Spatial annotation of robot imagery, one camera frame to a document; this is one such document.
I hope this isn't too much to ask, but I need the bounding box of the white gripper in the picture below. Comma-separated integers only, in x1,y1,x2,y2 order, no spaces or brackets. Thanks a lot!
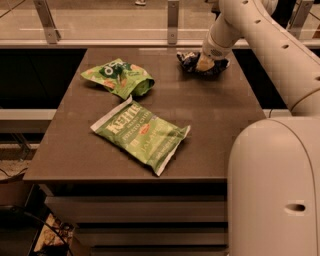
196,30,239,72

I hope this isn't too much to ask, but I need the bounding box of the blue chip bag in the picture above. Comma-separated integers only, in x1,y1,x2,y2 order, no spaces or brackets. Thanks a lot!
177,52,230,76

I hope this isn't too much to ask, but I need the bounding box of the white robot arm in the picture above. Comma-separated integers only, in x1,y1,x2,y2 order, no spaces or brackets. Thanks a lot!
200,0,320,256

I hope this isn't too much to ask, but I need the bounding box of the green crumpled snack bag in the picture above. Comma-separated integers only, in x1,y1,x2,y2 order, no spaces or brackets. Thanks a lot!
81,58,155,100

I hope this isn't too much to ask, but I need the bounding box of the green Kettle jalapeno chip bag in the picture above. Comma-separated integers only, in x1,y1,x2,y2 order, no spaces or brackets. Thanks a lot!
91,97,191,176

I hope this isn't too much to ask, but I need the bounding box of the grey drawer cabinet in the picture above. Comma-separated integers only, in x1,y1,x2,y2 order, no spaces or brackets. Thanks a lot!
24,49,264,255

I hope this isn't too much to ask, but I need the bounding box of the black device lower left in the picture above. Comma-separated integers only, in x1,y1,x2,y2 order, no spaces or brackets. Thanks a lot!
0,203,74,256

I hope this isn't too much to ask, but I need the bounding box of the middle metal railing post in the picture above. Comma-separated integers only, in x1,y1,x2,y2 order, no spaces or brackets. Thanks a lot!
167,0,179,44

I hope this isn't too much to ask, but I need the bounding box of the metal railing post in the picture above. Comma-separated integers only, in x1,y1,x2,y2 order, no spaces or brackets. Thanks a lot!
287,0,314,38
33,0,61,44
167,0,179,44

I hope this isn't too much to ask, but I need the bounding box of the right metal railing post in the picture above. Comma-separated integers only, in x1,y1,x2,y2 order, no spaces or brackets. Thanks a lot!
287,0,314,38

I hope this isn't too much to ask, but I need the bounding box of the left metal railing post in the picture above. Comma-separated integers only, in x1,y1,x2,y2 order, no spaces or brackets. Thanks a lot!
33,0,61,44

